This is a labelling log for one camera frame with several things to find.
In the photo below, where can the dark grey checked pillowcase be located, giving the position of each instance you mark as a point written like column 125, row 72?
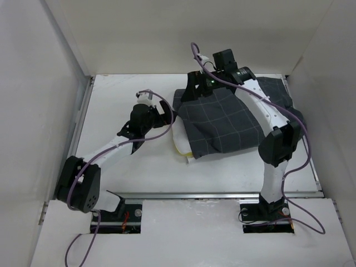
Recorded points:
column 218, row 124

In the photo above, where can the white pillow with yellow edge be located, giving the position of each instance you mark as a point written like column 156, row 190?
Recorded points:
column 181, row 142

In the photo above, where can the aluminium left side rail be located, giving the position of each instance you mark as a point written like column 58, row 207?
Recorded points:
column 81, row 102

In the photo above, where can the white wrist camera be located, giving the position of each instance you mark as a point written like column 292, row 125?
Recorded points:
column 145, row 97
column 203, row 59

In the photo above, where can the aluminium rail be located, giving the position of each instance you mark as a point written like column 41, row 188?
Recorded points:
column 81, row 102
column 305, row 182
column 212, row 195

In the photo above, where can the aluminium front rail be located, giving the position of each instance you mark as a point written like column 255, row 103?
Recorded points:
column 212, row 195

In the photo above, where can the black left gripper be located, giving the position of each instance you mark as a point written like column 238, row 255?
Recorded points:
column 167, row 115

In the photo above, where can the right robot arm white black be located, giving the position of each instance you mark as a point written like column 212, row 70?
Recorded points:
column 281, row 135

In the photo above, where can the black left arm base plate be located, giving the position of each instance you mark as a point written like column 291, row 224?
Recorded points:
column 125, row 221

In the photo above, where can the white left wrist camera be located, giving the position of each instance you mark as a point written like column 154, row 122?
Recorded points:
column 145, row 97

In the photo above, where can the aluminium right side rail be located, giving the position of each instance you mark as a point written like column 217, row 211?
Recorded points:
column 305, row 182

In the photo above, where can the white front cover board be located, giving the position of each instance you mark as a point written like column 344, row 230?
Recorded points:
column 190, row 233

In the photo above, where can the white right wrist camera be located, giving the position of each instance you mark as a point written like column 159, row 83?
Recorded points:
column 203, row 59

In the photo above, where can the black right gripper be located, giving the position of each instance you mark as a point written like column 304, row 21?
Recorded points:
column 191, row 93

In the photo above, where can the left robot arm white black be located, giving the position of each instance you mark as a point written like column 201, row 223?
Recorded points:
column 79, row 185

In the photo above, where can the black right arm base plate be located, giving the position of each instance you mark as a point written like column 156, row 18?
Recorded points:
column 256, row 220

